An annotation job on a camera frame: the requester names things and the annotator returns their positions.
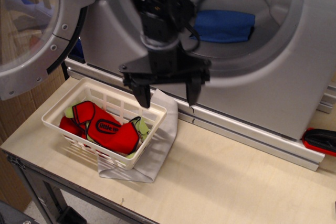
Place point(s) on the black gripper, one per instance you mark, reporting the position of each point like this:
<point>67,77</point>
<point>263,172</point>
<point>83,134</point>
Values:
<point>165,67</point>

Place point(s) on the blue cloth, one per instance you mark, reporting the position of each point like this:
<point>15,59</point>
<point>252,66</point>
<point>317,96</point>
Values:
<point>224,26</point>

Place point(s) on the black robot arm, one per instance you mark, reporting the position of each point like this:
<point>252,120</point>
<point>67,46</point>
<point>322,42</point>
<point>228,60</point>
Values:
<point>163,21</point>

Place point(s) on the white plastic laundry basket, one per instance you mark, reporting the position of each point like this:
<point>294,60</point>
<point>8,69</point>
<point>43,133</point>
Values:
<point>105,121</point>

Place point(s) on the grey toy washing machine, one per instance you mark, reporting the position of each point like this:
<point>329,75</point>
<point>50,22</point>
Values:
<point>263,63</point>

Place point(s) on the round transparent machine door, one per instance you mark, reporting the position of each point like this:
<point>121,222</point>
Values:
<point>36,37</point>

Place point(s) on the red little tikes garment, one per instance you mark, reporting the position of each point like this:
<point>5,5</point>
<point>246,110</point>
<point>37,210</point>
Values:
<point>110,129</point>

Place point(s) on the grey folded cloth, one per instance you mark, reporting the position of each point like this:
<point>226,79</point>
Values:
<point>148,165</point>

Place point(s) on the red and black tool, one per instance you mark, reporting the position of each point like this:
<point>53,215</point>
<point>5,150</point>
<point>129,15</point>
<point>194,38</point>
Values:
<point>320,140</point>

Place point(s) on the metal table frame leg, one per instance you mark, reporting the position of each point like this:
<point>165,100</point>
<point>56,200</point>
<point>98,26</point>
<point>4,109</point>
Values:
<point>47,197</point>

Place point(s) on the aluminium extrusion rail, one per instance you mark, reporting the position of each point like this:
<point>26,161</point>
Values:
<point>236,129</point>

